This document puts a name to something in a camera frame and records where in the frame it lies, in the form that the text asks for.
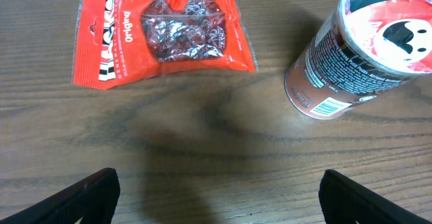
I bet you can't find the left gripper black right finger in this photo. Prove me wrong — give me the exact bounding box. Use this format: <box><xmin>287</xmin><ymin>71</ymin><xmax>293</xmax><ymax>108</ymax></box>
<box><xmin>319</xmin><ymin>169</ymin><xmax>431</xmax><ymax>224</ymax></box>

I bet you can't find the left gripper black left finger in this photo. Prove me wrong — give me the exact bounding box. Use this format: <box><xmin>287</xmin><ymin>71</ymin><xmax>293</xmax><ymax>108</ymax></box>
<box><xmin>1</xmin><ymin>168</ymin><xmax>120</xmax><ymax>224</ymax></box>

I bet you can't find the orange Hacks candy bag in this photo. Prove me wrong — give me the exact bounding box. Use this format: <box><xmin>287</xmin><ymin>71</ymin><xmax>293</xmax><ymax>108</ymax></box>
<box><xmin>73</xmin><ymin>0</ymin><xmax>257</xmax><ymax>90</ymax></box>

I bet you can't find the red Pringles can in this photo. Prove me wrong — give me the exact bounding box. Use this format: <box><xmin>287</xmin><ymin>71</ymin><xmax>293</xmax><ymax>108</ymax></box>
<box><xmin>285</xmin><ymin>0</ymin><xmax>431</xmax><ymax>119</ymax></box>

